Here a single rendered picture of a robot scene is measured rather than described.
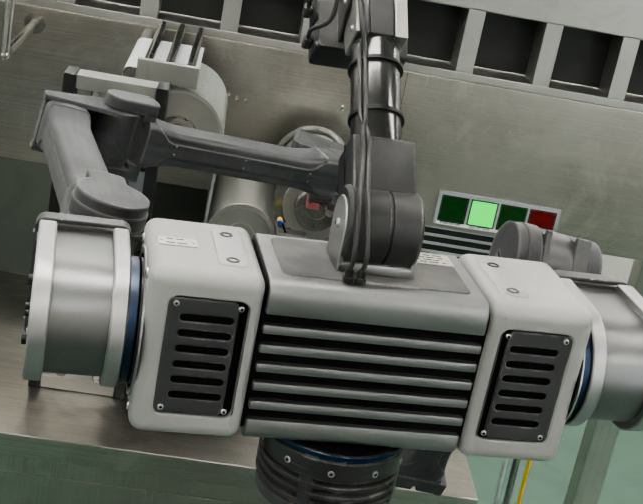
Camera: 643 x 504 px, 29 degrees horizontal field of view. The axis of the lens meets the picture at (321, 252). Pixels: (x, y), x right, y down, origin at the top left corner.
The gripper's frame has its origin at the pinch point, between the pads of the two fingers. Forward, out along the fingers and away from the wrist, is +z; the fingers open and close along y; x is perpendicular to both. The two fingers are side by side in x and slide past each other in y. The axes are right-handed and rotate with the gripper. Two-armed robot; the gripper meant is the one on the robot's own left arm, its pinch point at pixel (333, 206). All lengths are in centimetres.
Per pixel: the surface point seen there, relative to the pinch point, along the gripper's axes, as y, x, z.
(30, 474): -42, -48, 14
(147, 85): -32.6, 8.9, -15.2
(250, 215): -13.0, -0.6, 8.7
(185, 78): -27.3, 14.8, -7.8
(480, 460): 80, 1, 201
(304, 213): -4.2, -0.1, 4.9
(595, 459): 77, -18, 85
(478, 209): 33, 18, 34
